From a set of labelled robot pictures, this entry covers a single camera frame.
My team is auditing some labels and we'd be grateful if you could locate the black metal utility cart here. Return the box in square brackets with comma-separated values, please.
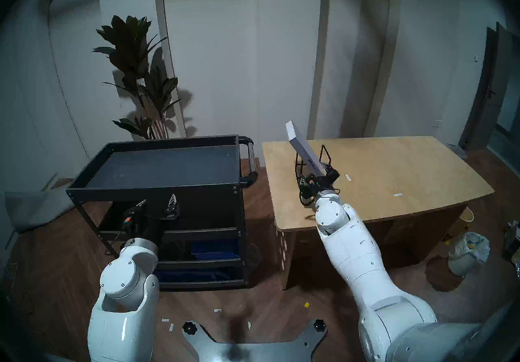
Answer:
[66, 135, 259, 289]

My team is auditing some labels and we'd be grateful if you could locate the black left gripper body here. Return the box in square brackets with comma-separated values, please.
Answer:
[122, 206, 180, 240]

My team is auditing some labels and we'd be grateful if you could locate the white trash bin with bag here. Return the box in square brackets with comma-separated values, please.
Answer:
[448, 232, 491, 276]

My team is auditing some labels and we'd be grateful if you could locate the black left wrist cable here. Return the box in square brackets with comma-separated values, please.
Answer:
[115, 219, 131, 245]

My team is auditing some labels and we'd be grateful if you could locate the grey box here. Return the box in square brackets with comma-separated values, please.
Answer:
[285, 121, 327, 175]

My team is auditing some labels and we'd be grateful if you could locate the blue plastic bin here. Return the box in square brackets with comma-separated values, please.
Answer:
[191, 239, 240, 259]

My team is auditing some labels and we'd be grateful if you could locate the black wire book stand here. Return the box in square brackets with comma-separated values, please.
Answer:
[295, 145, 334, 187]

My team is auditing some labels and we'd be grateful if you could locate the tall dark green plant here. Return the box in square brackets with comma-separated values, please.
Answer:
[92, 15, 182, 139]

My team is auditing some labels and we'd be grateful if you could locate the light wooden table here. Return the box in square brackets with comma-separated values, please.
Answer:
[262, 135, 495, 289]

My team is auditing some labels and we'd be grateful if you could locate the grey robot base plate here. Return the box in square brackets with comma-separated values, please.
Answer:
[182, 319, 328, 362]

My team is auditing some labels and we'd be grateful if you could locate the dark grey door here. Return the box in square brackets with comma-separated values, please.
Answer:
[459, 22, 520, 150]

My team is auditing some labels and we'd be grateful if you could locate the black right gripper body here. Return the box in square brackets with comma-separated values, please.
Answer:
[299, 170, 340, 205]

